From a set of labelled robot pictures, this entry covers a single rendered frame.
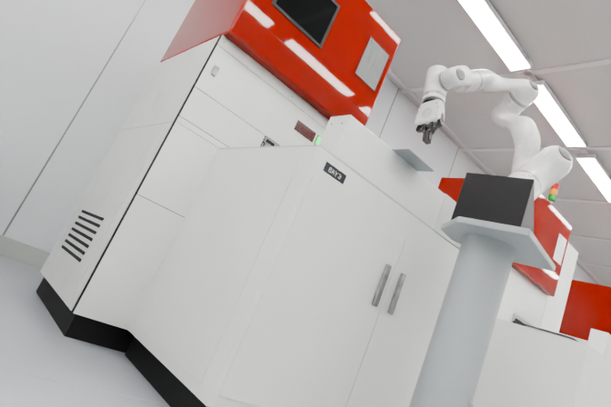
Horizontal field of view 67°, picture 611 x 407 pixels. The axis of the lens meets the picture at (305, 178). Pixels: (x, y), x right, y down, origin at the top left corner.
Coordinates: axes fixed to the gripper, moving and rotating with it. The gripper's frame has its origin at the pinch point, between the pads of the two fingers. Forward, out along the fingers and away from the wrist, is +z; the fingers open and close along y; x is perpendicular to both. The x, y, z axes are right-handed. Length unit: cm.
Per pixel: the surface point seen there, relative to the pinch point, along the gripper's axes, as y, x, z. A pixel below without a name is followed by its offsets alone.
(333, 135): -4.4, -39.9, 22.6
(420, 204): -0.8, 3.7, 25.5
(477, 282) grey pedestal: 20, 8, 52
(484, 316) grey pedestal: 22, 12, 61
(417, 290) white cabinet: -6, 17, 52
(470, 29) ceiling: -59, 109, -180
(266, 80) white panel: -56, -40, -18
